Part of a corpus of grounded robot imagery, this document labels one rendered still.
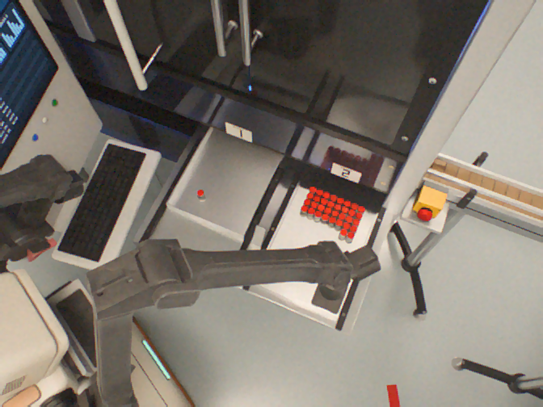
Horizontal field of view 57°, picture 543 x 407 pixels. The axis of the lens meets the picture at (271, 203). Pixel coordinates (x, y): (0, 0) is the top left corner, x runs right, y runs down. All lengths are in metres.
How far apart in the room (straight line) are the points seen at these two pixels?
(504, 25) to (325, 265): 0.51
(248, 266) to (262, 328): 1.50
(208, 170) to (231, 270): 0.82
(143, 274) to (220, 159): 0.90
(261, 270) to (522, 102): 2.46
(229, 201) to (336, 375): 1.07
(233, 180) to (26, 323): 0.78
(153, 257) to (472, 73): 0.65
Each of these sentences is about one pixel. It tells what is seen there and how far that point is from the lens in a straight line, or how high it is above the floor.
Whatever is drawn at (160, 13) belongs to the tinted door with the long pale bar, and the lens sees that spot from 1.27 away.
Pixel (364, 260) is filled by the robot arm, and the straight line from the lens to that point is 1.05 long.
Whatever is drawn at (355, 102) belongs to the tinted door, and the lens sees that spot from 1.19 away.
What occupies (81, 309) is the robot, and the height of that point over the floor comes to 1.04.
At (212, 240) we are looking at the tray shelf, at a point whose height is 0.88.
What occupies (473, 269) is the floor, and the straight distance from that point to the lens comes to 2.58.
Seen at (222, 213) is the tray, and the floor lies 0.88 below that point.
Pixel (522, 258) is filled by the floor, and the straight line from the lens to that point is 2.70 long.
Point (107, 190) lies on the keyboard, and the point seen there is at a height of 0.83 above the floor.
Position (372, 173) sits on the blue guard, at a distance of 1.40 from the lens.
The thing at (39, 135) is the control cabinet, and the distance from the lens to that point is 1.55.
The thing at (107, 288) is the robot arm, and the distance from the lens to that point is 0.77.
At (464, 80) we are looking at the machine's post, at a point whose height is 1.53.
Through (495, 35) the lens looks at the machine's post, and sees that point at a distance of 0.94.
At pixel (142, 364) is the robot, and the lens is 2.09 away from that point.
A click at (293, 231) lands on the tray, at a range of 1.51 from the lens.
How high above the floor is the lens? 2.30
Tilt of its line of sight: 67 degrees down
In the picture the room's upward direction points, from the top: 1 degrees clockwise
